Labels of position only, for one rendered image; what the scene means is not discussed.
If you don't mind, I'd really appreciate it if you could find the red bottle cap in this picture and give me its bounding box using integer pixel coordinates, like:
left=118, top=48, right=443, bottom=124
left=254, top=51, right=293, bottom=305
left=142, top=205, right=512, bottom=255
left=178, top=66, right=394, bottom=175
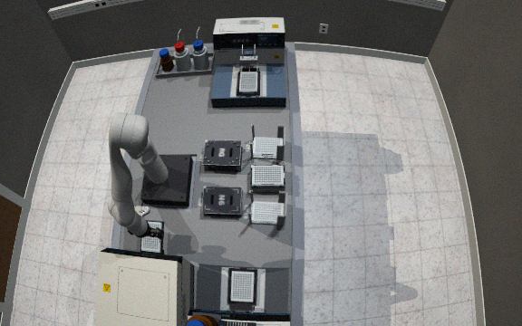
left=174, top=42, right=185, bottom=52

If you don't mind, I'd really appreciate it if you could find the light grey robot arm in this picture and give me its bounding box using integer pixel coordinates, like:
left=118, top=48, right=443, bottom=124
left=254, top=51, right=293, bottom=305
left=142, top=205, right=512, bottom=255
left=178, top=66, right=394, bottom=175
left=108, top=112, right=169, bottom=235

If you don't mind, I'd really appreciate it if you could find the white plastic bottle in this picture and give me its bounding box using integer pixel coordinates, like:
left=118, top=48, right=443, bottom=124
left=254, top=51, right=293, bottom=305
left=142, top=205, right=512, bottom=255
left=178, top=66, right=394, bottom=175
left=174, top=47, right=192, bottom=72

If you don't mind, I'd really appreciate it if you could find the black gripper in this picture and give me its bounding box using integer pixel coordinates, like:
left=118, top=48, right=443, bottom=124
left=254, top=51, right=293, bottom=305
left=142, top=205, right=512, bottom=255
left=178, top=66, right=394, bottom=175
left=128, top=221, right=164, bottom=240

